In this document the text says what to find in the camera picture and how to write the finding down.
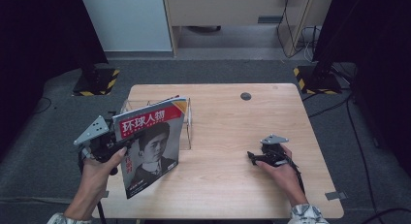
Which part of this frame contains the person's left hand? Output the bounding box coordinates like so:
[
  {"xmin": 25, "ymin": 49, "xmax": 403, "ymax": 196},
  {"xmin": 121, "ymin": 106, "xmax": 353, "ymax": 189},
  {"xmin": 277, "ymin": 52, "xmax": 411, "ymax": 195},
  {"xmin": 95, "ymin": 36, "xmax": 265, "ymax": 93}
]
[{"xmin": 80, "ymin": 147, "xmax": 129, "ymax": 193}]

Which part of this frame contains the bundle of cables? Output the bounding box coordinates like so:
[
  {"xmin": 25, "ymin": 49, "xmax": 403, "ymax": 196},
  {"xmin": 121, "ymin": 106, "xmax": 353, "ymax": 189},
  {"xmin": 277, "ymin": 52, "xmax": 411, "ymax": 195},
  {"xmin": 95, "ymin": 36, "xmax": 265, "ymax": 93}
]
[{"xmin": 300, "ymin": 24, "xmax": 322, "ymax": 63}]

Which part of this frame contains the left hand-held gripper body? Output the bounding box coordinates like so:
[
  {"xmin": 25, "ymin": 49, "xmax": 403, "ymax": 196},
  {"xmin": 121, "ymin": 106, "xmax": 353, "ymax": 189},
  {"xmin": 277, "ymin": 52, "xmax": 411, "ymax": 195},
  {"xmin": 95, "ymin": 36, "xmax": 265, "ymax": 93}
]
[{"xmin": 73, "ymin": 111, "xmax": 134, "ymax": 164}]

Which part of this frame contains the long black floor cable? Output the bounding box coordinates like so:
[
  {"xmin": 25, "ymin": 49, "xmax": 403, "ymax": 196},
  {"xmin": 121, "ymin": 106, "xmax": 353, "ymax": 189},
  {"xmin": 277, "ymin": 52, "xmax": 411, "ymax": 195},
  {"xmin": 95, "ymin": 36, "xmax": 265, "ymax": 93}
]
[{"xmin": 346, "ymin": 97, "xmax": 386, "ymax": 224}]

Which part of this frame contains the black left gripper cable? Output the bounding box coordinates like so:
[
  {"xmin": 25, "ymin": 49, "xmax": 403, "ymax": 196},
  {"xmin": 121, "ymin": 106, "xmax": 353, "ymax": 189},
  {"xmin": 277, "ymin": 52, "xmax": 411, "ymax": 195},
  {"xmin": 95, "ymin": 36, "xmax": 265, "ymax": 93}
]
[{"xmin": 77, "ymin": 148, "xmax": 108, "ymax": 224}]

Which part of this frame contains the clear acrylic magazine rack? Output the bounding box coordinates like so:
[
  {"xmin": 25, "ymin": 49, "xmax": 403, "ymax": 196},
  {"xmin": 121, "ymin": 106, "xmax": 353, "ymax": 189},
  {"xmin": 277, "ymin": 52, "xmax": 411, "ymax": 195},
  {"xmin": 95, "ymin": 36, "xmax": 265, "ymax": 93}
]
[{"xmin": 120, "ymin": 97, "xmax": 194, "ymax": 151}]

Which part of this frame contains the thin black floor cable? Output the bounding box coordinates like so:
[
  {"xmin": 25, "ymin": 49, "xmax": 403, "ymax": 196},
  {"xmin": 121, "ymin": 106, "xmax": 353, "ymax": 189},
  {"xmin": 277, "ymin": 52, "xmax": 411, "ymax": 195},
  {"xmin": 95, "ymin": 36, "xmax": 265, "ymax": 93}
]
[{"xmin": 33, "ymin": 96, "xmax": 53, "ymax": 115}]

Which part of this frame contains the white cabinet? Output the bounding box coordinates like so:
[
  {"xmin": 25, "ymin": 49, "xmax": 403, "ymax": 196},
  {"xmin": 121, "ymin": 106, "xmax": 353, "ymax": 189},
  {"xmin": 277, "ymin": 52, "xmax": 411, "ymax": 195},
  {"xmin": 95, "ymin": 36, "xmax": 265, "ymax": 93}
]
[{"xmin": 79, "ymin": 0, "xmax": 173, "ymax": 52}]

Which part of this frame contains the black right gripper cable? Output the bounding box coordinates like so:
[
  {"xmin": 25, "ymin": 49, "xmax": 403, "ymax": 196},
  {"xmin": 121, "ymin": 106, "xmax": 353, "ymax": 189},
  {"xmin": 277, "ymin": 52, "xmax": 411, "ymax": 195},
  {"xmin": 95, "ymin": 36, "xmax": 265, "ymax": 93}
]
[{"xmin": 284, "ymin": 155, "xmax": 306, "ymax": 195}]

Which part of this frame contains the black power cable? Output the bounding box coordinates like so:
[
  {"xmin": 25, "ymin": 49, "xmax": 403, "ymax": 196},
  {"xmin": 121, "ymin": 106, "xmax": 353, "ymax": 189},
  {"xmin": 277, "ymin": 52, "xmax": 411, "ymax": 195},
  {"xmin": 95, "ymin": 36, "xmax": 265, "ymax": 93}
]
[{"xmin": 275, "ymin": 0, "xmax": 294, "ymax": 59}]

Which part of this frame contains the grey tape piece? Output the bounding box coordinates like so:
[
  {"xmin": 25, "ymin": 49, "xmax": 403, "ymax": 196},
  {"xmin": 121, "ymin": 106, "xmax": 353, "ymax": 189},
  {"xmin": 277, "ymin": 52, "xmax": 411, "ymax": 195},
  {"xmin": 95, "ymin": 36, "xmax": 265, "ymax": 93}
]
[{"xmin": 324, "ymin": 191, "xmax": 347, "ymax": 202}]

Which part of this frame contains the person's right hand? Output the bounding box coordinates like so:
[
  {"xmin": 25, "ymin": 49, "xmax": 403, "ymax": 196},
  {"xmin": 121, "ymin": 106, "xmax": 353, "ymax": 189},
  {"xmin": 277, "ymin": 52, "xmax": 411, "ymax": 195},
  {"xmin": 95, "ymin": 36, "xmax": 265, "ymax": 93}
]
[{"xmin": 256, "ymin": 144, "xmax": 307, "ymax": 207}]

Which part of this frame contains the black curtain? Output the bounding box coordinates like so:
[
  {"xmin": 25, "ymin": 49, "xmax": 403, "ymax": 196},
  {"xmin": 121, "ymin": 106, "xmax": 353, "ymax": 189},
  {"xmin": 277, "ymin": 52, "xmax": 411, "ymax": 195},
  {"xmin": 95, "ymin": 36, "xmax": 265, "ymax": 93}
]
[
  {"xmin": 0, "ymin": 0, "xmax": 109, "ymax": 155},
  {"xmin": 312, "ymin": 0, "xmax": 411, "ymax": 169}
]

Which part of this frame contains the striped black stand base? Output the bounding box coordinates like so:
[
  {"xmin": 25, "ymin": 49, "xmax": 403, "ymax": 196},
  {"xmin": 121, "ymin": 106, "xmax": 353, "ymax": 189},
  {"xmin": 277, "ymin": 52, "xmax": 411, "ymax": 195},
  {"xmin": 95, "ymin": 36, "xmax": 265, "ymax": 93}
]
[
  {"xmin": 293, "ymin": 60, "xmax": 343, "ymax": 96},
  {"xmin": 72, "ymin": 63, "xmax": 121, "ymax": 98}
]

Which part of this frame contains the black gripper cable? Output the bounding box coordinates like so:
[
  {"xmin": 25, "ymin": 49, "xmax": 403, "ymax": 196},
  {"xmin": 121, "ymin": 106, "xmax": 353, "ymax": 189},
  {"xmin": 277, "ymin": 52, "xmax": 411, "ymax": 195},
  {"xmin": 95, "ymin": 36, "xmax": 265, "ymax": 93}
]
[
  {"xmin": 284, "ymin": 155, "xmax": 306, "ymax": 195},
  {"xmin": 77, "ymin": 148, "xmax": 108, "ymax": 224}
]

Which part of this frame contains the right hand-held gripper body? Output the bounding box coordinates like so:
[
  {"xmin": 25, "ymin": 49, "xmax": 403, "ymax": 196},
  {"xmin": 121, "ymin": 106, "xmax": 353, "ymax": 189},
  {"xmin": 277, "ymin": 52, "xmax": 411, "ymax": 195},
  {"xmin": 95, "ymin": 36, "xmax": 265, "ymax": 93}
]
[{"xmin": 257, "ymin": 133, "xmax": 290, "ymax": 167}]

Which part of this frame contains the magazine with portrait cover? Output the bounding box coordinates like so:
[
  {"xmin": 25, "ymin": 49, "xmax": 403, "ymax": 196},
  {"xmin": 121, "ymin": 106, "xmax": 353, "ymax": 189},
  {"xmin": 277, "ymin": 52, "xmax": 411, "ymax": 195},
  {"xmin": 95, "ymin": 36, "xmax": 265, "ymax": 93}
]
[{"xmin": 111, "ymin": 96, "xmax": 188, "ymax": 200}]

